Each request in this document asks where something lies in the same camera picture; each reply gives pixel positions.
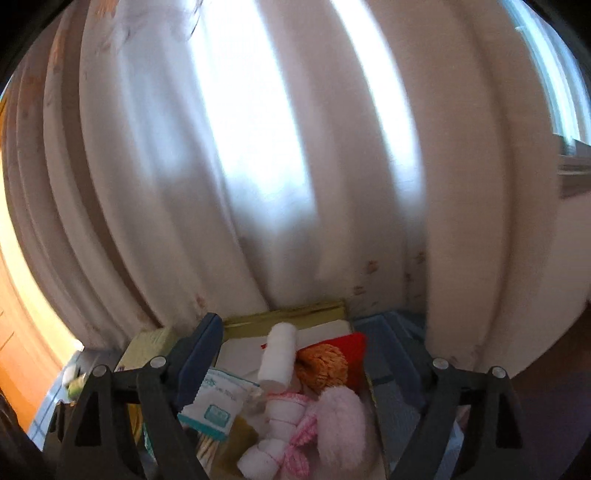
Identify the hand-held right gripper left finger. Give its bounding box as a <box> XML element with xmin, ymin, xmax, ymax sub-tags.
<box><xmin>55</xmin><ymin>312</ymin><xmax>225</xmax><ymax>480</ymax></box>

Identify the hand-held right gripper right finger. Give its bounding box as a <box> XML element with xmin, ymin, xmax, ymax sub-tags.
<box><xmin>385</xmin><ymin>311</ymin><xmax>561</xmax><ymax>480</ymax></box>

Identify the gold cardboard box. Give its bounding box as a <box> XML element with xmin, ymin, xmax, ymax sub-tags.
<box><xmin>139</xmin><ymin>300</ymin><xmax>393</xmax><ymax>480</ymax></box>

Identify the teal printed plastic packet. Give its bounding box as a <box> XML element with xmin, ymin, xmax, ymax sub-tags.
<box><xmin>178</xmin><ymin>368</ymin><xmax>262</xmax><ymax>462</ymax></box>

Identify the red cloth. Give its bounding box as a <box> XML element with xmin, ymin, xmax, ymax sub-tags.
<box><xmin>318</xmin><ymin>333</ymin><xmax>368</xmax><ymax>391</ymax></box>

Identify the light green carton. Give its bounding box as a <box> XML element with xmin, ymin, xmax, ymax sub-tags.
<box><xmin>113</xmin><ymin>327</ymin><xmax>178</xmax><ymax>372</ymax></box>

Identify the orange knitted item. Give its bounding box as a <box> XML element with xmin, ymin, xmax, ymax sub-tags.
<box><xmin>295</xmin><ymin>344</ymin><xmax>349</xmax><ymax>393</ymax></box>

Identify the pink fluffy pompom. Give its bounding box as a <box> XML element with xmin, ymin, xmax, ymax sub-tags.
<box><xmin>316</xmin><ymin>385</ymin><xmax>368</xmax><ymax>469</ymax></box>

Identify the small white gauze roll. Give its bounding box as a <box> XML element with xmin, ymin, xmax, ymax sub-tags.
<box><xmin>238</xmin><ymin>436</ymin><xmax>287</xmax><ymax>472</ymax></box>
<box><xmin>268</xmin><ymin>392</ymin><xmax>308</xmax><ymax>428</ymax></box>

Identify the pink gingham bow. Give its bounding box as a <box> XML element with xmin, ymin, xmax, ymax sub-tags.
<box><xmin>281</xmin><ymin>406</ymin><xmax>324</xmax><ymax>480</ymax></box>

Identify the wooden door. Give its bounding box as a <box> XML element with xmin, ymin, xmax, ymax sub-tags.
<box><xmin>0</xmin><ymin>102</ymin><xmax>84</xmax><ymax>430</ymax></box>

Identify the pinkish curtain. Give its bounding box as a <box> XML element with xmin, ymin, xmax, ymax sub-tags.
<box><xmin>0</xmin><ymin>0</ymin><xmax>591</xmax><ymax>384</ymax></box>

